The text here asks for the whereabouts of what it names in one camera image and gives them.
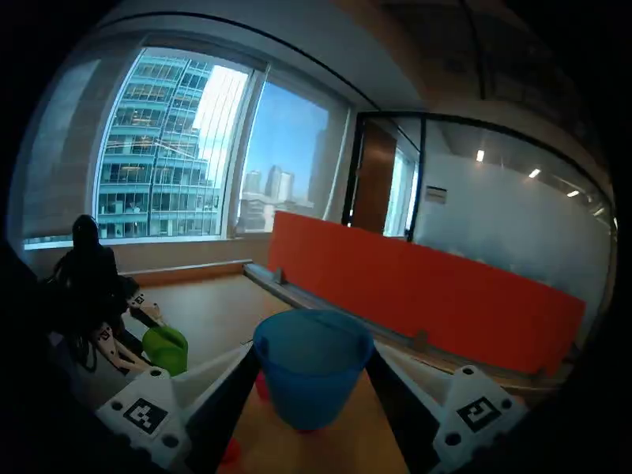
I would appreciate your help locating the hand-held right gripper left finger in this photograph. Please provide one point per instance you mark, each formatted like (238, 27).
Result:
(192, 390)

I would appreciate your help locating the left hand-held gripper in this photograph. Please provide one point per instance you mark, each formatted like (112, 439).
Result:
(89, 286)

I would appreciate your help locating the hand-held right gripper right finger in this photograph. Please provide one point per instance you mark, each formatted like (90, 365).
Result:
(444, 400)

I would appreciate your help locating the green plastic cup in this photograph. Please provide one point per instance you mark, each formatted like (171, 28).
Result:
(165, 348)

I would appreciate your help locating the blue plastic cup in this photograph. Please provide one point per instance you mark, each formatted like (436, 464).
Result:
(311, 375)

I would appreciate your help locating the red plastic cup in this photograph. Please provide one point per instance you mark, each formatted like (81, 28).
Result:
(261, 387)
(231, 450)

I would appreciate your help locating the red desk screen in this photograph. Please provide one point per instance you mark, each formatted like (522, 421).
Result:
(419, 291)

